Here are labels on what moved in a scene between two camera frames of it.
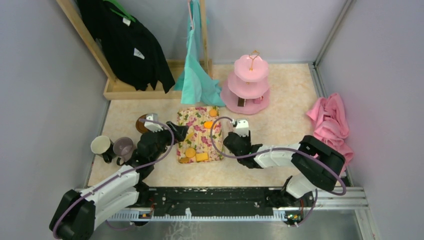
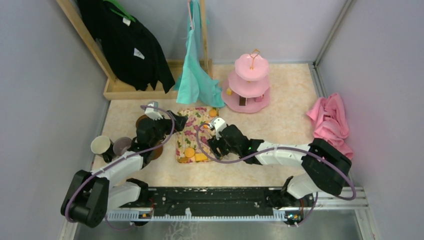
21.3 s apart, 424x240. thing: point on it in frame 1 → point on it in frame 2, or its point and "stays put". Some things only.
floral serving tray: [204, 141] stays put
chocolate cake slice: [241, 102] stays put
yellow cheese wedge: [189, 136] → [229, 91]
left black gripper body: [177, 137] → [177, 127]
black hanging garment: [135, 55] stays put
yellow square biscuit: [202, 156] stays put
